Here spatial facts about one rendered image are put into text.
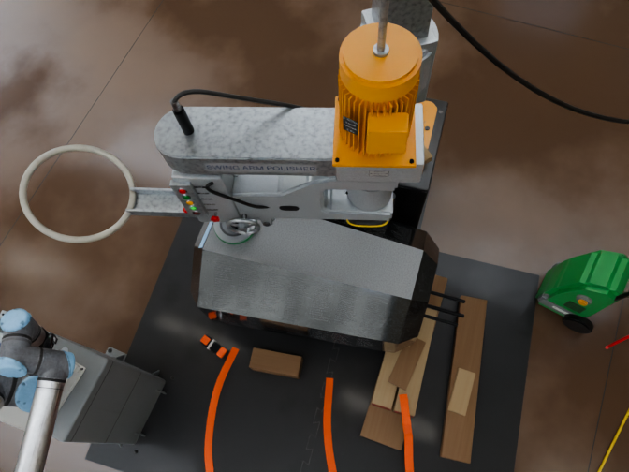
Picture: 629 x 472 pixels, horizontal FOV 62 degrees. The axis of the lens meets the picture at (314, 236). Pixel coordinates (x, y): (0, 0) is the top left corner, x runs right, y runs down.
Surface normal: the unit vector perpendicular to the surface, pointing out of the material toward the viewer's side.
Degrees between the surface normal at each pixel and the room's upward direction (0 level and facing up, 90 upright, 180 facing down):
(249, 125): 0
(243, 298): 45
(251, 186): 4
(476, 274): 0
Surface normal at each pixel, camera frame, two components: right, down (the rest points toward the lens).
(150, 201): -0.04, -0.38
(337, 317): -0.22, 0.36
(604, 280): -0.53, -0.57
